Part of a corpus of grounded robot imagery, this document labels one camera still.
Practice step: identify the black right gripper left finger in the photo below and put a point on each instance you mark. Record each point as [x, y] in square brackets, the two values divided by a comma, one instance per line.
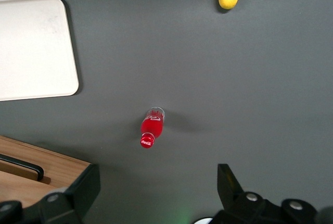
[83, 190]

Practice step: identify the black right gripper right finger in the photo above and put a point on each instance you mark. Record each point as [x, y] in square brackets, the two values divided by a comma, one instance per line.
[229, 190]

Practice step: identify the wooden drawer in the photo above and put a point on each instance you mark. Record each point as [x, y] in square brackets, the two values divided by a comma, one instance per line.
[18, 187]
[59, 164]

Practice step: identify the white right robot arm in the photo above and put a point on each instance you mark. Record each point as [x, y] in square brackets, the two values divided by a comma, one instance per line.
[203, 221]

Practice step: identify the wooden drawer cabinet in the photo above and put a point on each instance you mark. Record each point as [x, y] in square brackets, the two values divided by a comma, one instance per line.
[62, 166]

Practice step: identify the red cola bottle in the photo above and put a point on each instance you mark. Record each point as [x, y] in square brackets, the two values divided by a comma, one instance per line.
[152, 127]

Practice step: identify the beige plastic tray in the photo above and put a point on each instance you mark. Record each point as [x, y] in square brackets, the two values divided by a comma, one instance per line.
[33, 47]

